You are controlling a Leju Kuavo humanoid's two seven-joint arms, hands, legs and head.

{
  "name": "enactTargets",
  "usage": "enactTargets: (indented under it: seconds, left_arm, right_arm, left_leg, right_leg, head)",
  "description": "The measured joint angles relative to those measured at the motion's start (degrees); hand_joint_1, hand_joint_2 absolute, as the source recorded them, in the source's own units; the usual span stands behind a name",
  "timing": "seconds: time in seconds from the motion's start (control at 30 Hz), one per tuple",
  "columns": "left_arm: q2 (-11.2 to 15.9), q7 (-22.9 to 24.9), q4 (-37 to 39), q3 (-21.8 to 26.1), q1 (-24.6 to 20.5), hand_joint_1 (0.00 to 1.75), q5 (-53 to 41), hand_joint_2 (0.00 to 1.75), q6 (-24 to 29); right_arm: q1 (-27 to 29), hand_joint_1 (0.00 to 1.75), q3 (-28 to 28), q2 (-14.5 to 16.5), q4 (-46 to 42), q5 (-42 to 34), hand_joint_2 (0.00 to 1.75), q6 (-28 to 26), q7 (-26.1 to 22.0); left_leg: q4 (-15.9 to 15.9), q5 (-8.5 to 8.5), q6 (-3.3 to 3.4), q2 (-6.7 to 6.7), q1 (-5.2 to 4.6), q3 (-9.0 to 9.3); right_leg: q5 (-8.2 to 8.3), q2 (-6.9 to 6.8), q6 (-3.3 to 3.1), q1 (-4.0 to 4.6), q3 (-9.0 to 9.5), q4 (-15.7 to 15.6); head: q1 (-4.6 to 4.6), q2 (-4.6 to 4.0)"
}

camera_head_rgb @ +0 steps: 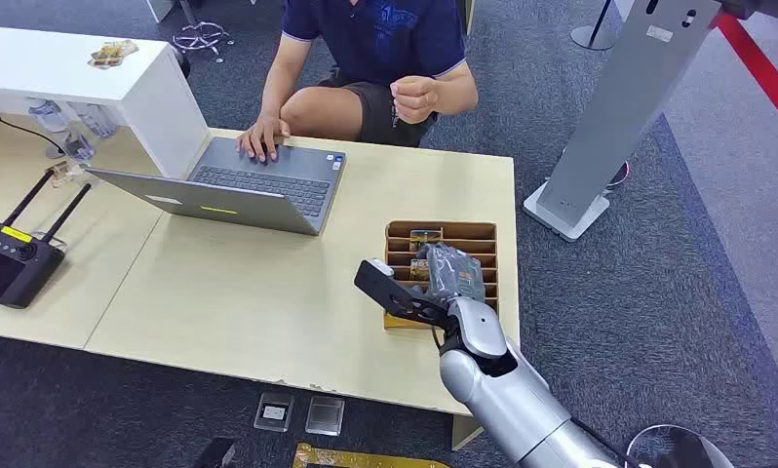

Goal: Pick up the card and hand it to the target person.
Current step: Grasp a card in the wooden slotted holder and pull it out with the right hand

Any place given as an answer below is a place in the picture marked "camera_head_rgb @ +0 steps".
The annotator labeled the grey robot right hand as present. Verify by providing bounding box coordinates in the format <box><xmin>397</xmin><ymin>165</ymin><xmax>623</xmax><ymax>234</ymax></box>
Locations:
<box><xmin>419</xmin><ymin>242</ymin><xmax>487</xmax><ymax>306</ymax></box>

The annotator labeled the person's right hand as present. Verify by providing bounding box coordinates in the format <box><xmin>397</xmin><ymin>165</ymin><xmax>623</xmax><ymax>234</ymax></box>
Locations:
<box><xmin>235</xmin><ymin>114</ymin><xmax>292</xmax><ymax>164</ymax></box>

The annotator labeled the person's left hand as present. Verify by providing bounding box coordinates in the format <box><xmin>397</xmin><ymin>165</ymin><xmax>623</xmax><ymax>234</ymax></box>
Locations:
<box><xmin>389</xmin><ymin>75</ymin><xmax>442</xmax><ymax>126</ymax></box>

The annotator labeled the wooden slotted card holder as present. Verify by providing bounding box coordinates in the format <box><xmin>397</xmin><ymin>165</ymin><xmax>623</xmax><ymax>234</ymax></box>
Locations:
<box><xmin>382</xmin><ymin>220</ymin><xmax>499</xmax><ymax>332</ymax></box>

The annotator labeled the person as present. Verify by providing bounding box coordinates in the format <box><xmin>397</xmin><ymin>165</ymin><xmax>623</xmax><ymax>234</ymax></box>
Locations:
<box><xmin>235</xmin><ymin>0</ymin><xmax>480</xmax><ymax>164</ymax></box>

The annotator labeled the grey open laptop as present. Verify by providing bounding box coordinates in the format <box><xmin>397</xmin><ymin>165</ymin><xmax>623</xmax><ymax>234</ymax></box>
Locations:
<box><xmin>86</xmin><ymin>136</ymin><xmax>348</xmax><ymax>238</ymax></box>

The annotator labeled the chrome chair base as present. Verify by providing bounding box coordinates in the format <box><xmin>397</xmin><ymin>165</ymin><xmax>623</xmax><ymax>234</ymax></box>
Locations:
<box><xmin>171</xmin><ymin>0</ymin><xmax>235</xmax><ymax>64</ymax></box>

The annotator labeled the beige desk leg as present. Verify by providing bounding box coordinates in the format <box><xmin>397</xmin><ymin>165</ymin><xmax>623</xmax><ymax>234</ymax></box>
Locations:
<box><xmin>450</xmin><ymin>412</ymin><xmax>486</xmax><ymax>452</ymax></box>

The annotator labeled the clear plastic water bottle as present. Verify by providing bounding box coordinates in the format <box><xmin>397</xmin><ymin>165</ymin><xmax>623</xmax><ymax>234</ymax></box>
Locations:
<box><xmin>26</xmin><ymin>97</ymin><xmax>72</xmax><ymax>136</ymax></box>
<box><xmin>72</xmin><ymin>102</ymin><xmax>118</xmax><ymax>140</ymax></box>

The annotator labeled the floor socket box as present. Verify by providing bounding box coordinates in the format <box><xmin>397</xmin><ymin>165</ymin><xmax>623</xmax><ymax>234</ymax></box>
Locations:
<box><xmin>304</xmin><ymin>395</ymin><xmax>346</xmax><ymax>437</ymax></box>
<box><xmin>253</xmin><ymin>391</ymin><xmax>296</xmax><ymax>433</ymax></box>

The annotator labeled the white desk shelf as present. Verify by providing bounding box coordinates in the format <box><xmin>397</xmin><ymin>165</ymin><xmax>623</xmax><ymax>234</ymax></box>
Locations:
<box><xmin>0</xmin><ymin>24</ymin><xmax>212</xmax><ymax>181</ymax></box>

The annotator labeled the small clear plastic holder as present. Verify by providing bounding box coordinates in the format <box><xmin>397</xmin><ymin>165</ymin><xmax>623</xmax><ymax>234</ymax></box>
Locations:
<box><xmin>45</xmin><ymin>159</ymin><xmax>92</xmax><ymax>190</ymax></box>

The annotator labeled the silver kiosk stand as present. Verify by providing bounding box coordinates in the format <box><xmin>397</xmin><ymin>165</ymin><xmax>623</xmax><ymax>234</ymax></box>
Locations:
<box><xmin>523</xmin><ymin>0</ymin><xmax>778</xmax><ymax>244</ymax></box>

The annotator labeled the gold patterned flat sheet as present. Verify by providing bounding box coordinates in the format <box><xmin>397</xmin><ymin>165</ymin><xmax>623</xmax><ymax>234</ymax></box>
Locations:
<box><xmin>291</xmin><ymin>442</ymin><xmax>453</xmax><ymax>468</ymax></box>

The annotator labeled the black remote controller with antennas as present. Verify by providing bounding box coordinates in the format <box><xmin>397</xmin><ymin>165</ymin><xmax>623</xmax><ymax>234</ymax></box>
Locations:
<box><xmin>0</xmin><ymin>169</ymin><xmax>94</xmax><ymax>311</ymax></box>

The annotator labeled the black object on floor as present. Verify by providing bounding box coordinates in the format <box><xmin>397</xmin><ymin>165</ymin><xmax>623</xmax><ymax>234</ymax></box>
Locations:
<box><xmin>191</xmin><ymin>437</ymin><xmax>238</xmax><ymax>468</ymax></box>

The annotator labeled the red barrier belt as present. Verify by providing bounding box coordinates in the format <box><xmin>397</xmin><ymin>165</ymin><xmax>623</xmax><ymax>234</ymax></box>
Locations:
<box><xmin>710</xmin><ymin>11</ymin><xmax>778</xmax><ymax>144</ymax></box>

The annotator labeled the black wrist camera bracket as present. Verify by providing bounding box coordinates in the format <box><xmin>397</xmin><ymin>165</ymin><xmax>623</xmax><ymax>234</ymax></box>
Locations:
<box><xmin>353</xmin><ymin>257</ymin><xmax>453</xmax><ymax>332</ymax></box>

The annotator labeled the stanchion post with round base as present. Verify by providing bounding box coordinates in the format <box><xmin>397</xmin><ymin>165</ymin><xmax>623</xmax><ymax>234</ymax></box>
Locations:
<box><xmin>569</xmin><ymin>0</ymin><xmax>617</xmax><ymax>53</ymax></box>

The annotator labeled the black cable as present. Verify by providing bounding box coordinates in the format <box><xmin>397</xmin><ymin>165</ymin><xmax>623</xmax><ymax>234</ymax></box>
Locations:
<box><xmin>0</xmin><ymin>107</ymin><xmax>67</xmax><ymax>157</ymax></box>

